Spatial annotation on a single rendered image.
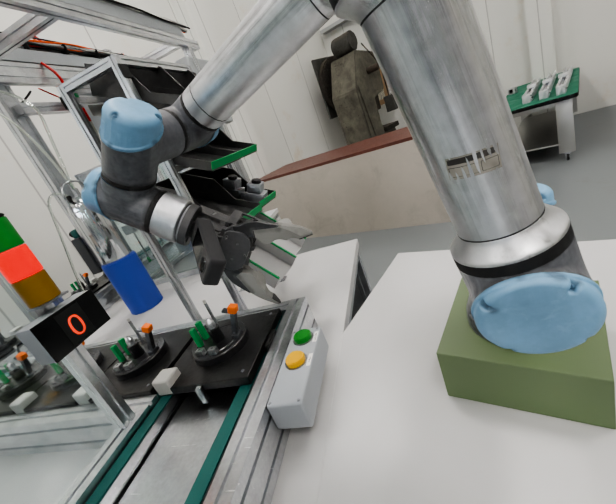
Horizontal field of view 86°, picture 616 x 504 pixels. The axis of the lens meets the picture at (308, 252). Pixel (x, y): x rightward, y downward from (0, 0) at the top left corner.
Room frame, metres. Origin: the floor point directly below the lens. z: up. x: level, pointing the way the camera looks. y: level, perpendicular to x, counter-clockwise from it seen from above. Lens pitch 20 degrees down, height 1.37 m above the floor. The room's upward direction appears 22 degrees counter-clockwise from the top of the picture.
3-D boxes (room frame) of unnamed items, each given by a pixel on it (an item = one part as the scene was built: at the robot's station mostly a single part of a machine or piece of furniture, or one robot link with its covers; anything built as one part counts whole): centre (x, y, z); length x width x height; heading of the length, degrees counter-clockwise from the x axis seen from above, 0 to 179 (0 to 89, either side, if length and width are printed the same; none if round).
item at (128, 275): (1.54, 0.83, 0.99); 0.16 x 0.16 x 0.27
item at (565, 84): (4.34, -3.59, 0.41); 2.33 x 0.84 x 0.81; 136
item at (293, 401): (0.55, 0.10, 0.93); 0.21 x 0.07 x 0.06; 160
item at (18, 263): (0.57, 0.45, 1.33); 0.05 x 0.05 x 0.05
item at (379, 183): (4.13, -0.89, 0.46); 2.68 x 0.90 x 0.92; 48
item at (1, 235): (0.57, 0.45, 1.38); 0.05 x 0.05 x 0.05
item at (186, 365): (0.71, 0.28, 0.96); 0.24 x 0.24 x 0.02; 70
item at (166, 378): (0.65, 0.40, 0.97); 0.05 x 0.05 x 0.04; 70
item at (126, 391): (0.79, 0.52, 1.01); 0.24 x 0.24 x 0.13; 70
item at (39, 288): (0.57, 0.45, 1.28); 0.05 x 0.05 x 0.05
